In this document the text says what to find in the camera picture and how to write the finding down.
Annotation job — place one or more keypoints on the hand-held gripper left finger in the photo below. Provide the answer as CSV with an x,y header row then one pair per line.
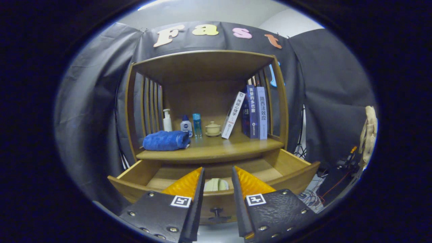
x,y
195,209

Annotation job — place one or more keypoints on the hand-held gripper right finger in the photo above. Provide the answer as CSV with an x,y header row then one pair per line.
x,y
239,209

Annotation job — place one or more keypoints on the wooden drawer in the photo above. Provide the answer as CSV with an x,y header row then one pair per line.
x,y
263,168

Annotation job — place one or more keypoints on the wooden countertop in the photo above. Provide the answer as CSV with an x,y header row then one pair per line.
x,y
229,145

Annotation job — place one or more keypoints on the wooden cabinet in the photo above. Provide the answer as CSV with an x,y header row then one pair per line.
x,y
202,98

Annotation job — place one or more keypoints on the blue folded towel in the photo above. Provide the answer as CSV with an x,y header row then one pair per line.
x,y
165,140

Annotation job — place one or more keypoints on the pale lidded teacup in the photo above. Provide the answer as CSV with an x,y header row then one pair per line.
x,y
213,129

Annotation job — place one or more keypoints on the white bottle with blue cap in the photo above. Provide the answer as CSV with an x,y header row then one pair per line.
x,y
186,127

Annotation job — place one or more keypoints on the clear blue bottle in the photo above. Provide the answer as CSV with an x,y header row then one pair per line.
x,y
197,126

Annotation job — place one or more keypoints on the white pump bottle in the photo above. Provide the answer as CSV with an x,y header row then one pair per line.
x,y
167,124

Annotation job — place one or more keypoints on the white book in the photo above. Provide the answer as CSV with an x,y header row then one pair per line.
x,y
233,116

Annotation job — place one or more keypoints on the dark blue book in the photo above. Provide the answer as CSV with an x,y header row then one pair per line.
x,y
251,111

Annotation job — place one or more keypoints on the light purple book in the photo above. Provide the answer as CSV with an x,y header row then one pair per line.
x,y
262,113

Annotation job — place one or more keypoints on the dark equipment with orange clip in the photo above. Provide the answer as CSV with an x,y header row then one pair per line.
x,y
347,163

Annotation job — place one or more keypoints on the beige hanging cloth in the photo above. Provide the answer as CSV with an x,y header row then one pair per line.
x,y
369,128

